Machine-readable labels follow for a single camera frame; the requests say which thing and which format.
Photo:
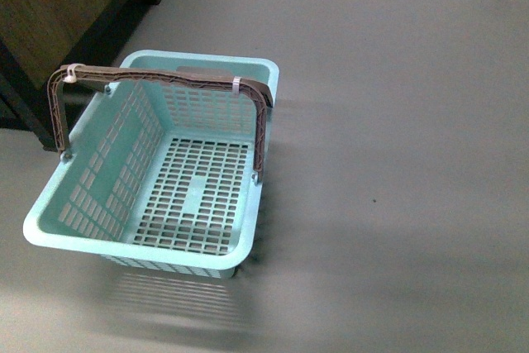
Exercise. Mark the light blue plastic basket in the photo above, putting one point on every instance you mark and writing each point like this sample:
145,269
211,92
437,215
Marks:
157,176

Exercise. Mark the brown basket handle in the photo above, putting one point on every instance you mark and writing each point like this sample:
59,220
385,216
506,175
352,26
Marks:
259,93

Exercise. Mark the white zip tie right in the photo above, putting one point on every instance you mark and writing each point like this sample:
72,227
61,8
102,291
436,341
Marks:
235,86

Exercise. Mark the white zip tie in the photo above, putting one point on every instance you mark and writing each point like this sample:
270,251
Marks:
235,86
71,76

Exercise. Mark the white zip tie left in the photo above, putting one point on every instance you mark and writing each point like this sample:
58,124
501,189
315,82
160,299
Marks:
71,76

